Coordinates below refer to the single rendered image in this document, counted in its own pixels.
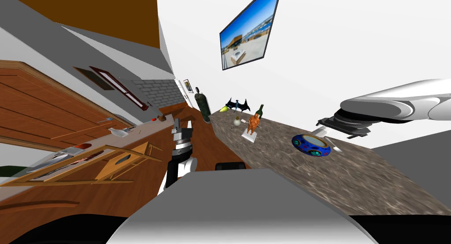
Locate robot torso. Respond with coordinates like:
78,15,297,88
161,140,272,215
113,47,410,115
105,162,378,244

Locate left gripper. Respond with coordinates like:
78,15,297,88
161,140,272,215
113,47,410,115
171,118,194,144

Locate wooden chair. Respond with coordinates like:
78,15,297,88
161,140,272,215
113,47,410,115
0,141,163,188

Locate blue patterned bowl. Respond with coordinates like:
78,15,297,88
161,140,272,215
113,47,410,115
291,133,332,158

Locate brown wooden door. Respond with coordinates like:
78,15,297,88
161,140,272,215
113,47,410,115
0,59,135,154

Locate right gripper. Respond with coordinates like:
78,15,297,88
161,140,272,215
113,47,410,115
311,109,371,154

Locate large landscape wall picture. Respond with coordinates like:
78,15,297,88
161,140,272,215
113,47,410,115
218,0,282,71

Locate dark green cylinder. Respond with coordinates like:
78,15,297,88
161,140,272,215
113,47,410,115
194,87,212,125

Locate white bottle shaped object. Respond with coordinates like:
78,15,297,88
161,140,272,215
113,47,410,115
107,127,129,138

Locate red framed window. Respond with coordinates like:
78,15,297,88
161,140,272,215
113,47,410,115
89,66,150,112

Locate dark blue winged figure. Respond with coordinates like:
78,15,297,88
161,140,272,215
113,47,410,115
225,97,251,114

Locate orange figurine on white base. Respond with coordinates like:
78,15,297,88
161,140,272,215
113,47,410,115
241,112,262,144

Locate dark brown wall picture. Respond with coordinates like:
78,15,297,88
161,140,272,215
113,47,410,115
73,67,115,91

